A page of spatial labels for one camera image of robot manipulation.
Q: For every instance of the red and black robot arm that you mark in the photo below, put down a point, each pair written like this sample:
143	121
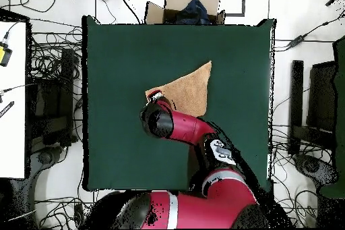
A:
188	127

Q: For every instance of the yellow and black device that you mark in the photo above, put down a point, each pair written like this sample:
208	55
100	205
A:
4	54

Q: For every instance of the white desk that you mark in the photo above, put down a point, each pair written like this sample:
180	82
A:
12	133

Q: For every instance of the blue jeans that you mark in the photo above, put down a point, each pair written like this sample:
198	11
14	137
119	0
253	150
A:
195	11

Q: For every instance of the tan terry towel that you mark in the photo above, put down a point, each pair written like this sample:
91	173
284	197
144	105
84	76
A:
188	92

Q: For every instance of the black slotted bar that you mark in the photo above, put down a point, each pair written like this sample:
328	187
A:
6	109

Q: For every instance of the dark green table cloth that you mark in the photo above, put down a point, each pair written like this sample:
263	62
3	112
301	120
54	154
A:
121	65

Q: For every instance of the dark green cloth cover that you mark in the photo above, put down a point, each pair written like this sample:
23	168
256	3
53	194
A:
340	106

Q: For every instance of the black floor stand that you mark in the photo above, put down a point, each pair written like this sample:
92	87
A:
296	92
51	106

